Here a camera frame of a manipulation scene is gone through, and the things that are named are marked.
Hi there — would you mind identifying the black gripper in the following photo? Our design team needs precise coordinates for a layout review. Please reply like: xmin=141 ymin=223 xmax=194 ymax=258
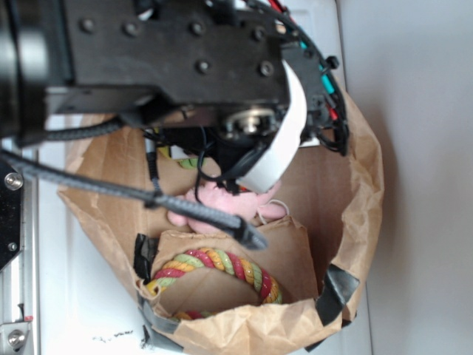
xmin=47 ymin=1 xmax=350 ymax=192

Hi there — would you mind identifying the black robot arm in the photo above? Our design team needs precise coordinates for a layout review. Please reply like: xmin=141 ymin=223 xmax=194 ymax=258
xmin=1 ymin=1 xmax=350 ymax=192

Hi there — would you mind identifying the green plush frog toy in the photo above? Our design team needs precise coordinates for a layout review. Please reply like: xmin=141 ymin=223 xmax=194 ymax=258
xmin=178 ymin=157 xmax=207 ymax=169

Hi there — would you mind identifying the pink plush bunny toy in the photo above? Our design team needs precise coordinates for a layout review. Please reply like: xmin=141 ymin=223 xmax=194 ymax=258
xmin=167 ymin=181 xmax=289 ymax=234

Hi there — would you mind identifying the brown paper bag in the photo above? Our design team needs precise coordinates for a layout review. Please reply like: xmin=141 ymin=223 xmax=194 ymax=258
xmin=58 ymin=98 xmax=384 ymax=354

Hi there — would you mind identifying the white flat ribbon cable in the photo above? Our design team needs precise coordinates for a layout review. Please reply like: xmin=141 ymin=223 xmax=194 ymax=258
xmin=236 ymin=58 xmax=308 ymax=194

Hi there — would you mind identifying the grey braided cable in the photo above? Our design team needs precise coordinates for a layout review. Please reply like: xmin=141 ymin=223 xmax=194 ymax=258
xmin=0 ymin=118 xmax=268 ymax=251

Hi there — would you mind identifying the black mounting bracket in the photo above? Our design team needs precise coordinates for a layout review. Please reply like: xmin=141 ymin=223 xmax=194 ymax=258
xmin=0 ymin=161 xmax=24 ymax=271

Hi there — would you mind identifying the multicolour rope ring toy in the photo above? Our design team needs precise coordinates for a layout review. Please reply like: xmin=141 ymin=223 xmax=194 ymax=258
xmin=145 ymin=247 xmax=283 ymax=305

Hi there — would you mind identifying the aluminium frame rail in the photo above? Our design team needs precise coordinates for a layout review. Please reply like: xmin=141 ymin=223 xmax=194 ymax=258
xmin=1 ymin=164 xmax=41 ymax=354

